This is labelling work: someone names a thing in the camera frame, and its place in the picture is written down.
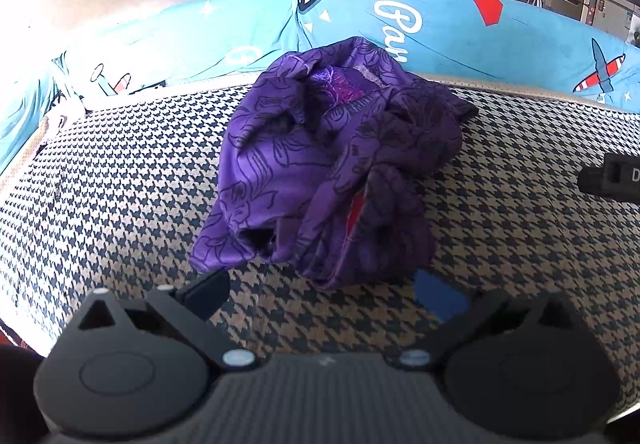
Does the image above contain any purple floral shirt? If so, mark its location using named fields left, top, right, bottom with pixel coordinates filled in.
left=190, top=37, right=481, bottom=291

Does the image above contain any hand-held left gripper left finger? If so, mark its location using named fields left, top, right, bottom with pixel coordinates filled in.
left=75, top=269, right=261, bottom=371

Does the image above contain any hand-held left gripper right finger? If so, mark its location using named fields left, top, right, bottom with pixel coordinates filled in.
left=399, top=269, right=588, bottom=370

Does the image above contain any white chest freezer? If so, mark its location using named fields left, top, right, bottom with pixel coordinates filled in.
left=582, top=0, right=636, bottom=39

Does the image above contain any houndstooth sofa mat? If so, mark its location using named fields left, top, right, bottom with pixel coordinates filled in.
left=0, top=74, right=640, bottom=425

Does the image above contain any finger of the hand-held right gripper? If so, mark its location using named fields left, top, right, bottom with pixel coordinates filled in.
left=577, top=167, right=607, bottom=196

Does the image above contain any blue printed sofa cover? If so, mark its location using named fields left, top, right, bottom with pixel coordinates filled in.
left=0, top=0, right=640, bottom=175

